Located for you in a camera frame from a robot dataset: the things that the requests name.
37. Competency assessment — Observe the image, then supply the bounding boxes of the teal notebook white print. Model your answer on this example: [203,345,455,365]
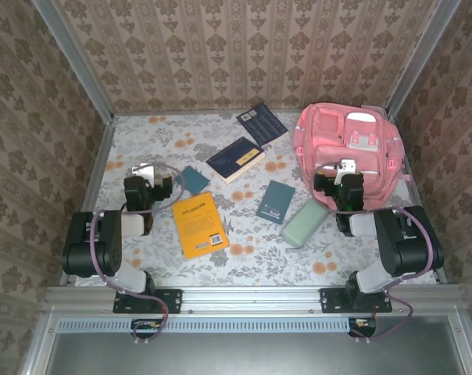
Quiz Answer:
[255,179,296,226]

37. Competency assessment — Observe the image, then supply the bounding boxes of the aluminium frame post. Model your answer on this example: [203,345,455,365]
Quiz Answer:
[384,0,463,120]
[30,0,115,125]

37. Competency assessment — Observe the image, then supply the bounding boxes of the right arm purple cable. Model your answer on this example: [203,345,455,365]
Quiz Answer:
[310,162,436,345]

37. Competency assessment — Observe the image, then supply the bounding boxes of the black cable junction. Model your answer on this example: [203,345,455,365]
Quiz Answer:
[348,316,378,339]
[131,318,163,340]

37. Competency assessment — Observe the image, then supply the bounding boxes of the metal sheet panel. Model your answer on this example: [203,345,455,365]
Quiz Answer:
[23,315,472,375]

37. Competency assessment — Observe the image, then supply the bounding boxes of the aluminium front rail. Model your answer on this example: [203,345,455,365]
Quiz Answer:
[44,284,467,316]

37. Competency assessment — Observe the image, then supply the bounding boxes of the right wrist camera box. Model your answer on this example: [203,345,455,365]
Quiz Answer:
[334,158,357,176]

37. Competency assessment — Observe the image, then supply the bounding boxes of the aluminium side rail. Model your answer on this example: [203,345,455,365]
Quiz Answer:
[59,116,116,287]
[386,112,449,285]

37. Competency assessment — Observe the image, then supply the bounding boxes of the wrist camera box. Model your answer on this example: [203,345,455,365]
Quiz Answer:
[334,158,357,176]
[131,162,156,185]

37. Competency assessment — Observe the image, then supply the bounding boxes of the small dark teal notebook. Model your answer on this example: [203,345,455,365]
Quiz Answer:
[174,165,211,197]

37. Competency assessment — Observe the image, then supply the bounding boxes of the green pencil case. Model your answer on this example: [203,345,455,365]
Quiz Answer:
[281,199,327,251]

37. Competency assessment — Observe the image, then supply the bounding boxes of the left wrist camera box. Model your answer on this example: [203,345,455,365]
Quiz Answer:
[131,162,156,185]

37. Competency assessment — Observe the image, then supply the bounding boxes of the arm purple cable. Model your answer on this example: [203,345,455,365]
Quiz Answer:
[310,162,436,345]
[89,162,186,345]

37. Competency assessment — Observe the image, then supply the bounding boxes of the thin dark blue book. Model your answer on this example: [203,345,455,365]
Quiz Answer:
[235,102,290,148]

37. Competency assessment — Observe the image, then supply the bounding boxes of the pink backpack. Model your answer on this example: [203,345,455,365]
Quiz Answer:
[292,102,415,212]

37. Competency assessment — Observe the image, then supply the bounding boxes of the thick navy book yellow label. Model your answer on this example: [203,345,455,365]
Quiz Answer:
[205,135,266,185]

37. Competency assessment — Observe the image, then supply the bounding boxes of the grey slotted cable duct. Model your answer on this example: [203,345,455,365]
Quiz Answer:
[57,316,352,334]

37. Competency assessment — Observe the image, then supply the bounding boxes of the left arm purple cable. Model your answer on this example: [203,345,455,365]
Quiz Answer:
[89,162,186,345]

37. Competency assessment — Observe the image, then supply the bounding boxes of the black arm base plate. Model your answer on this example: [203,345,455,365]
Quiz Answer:
[113,287,182,315]
[320,287,393,315]

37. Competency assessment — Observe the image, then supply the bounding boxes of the floral tablecloth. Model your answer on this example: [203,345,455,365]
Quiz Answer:
[74,111,440,288]

